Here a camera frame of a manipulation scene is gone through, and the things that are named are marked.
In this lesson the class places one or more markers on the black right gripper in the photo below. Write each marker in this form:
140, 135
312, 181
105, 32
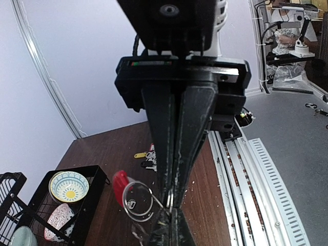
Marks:
231, 77

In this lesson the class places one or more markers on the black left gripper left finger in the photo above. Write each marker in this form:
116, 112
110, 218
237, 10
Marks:
160, 231

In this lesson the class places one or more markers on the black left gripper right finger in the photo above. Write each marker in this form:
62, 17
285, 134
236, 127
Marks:
180, 232

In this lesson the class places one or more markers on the large keyring with red grip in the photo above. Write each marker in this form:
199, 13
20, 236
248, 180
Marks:
136, 198

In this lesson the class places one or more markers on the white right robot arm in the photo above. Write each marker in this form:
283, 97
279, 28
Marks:
217, 25

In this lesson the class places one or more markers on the bunch of tagged keys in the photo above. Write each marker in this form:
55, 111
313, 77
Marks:
150, 161

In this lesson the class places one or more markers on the pink patterned bowl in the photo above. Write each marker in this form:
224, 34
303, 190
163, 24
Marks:
60, 216

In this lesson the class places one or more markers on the black metal dish rack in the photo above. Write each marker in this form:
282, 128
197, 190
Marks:
33, 215

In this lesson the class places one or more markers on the yellow blue patterned bowl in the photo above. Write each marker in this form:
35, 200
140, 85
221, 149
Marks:
68, 186

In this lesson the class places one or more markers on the teal ceramic bowl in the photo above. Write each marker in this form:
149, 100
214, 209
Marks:
23, 236

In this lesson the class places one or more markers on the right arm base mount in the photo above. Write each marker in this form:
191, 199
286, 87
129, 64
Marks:
244, 119

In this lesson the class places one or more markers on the metal table edge rail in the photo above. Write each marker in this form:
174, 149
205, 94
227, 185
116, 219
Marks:
257, 204

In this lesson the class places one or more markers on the right aluminium frame post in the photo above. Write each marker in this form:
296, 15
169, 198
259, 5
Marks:
41, 67

